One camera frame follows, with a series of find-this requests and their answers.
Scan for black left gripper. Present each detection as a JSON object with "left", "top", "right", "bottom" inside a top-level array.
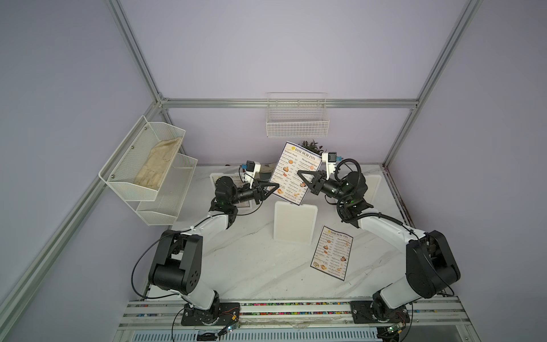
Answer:
[{"left": 230, "top": 179, "right": 279, "bottom": 207}]

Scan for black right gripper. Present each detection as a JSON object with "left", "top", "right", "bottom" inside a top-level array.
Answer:
[{"left": 300, "top": 170, "right": 351, "bottom": 205}]

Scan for white acrylic menu holder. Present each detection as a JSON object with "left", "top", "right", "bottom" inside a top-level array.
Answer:
[
  {"left": 363, "top": 175, "right": 382, "bottom": 205},
  {"left": 209, "top": 172, "right": 254, "bottom": 210},
  {"left": 273, "top": 201, "right": 319, "bottom": 245}
]

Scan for dim sum menu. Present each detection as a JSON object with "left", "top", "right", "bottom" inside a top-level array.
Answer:
[
  {"left": 310, "top": 226, "right": 353, "bottom": 282},
  {"left": 212, "top": 176, "right": 250, "bottom": 209},
  {"left": 270, "top": 142, "right": 322, "bottom": 205}
]

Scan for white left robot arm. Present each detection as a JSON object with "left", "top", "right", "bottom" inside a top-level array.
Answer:
[{"left": 148, "top": 176, "right": 279, "bottom": 326}]

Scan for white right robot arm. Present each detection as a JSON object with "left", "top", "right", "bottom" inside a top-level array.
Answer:
[{"left": 297, "top": 158, "right": 461, "bottom": 323}]

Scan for potted green plant white pot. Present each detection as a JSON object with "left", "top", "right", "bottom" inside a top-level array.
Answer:
[{"left": 299, "top": 140, "right": 326, "bottom": 155}]

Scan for beige cloth in shelf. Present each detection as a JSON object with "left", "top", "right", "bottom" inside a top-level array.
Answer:
[{"left": 134, "top": 138, "right": 182, "bottom": 190}]

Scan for white two-tier mesh shelf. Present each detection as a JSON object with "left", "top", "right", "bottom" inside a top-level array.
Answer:
[{"left": 98, "top": 116, "right": 198, "bottom": 226}]

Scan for white wire wall basket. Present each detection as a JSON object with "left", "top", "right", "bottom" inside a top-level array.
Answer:
[{"left": 266, "top": 92, "right": 330, "bottom": 138}]

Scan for aluminium frame profiles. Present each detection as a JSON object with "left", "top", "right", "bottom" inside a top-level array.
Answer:
[{"left": 1, "top": 1, "right": 481, "bottom": 339}]

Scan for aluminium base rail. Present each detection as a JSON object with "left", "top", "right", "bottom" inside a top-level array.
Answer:
[{"left": 113, "top": 296, "right": 480, "bottom": 341}]

